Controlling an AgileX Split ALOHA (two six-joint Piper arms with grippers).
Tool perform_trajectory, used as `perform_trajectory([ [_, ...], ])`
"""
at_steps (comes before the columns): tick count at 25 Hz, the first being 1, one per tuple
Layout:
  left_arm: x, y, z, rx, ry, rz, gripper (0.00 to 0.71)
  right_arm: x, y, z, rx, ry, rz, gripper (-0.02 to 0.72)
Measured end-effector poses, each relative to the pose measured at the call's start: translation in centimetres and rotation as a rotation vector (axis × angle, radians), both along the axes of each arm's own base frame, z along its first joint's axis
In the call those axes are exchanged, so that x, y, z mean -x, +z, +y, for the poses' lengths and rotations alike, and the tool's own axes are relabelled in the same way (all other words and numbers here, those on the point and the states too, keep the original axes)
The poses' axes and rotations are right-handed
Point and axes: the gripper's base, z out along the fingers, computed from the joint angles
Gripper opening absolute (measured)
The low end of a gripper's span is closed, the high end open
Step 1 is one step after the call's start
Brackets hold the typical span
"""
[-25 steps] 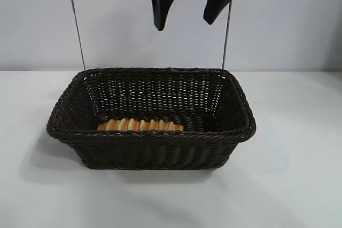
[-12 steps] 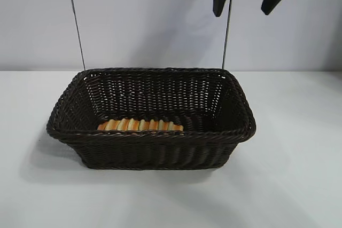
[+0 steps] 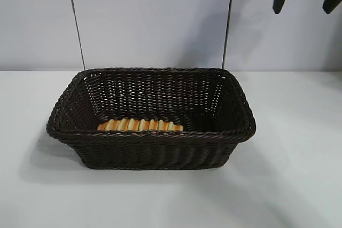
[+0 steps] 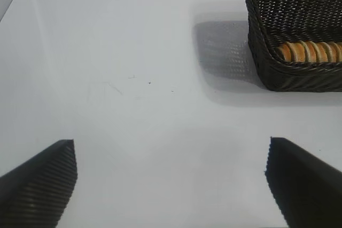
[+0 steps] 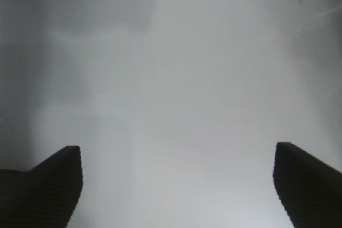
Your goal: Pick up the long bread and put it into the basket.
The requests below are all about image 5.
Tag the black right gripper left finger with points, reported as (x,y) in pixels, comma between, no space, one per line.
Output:
(40,193)

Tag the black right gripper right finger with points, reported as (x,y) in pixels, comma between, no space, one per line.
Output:
(310,190)

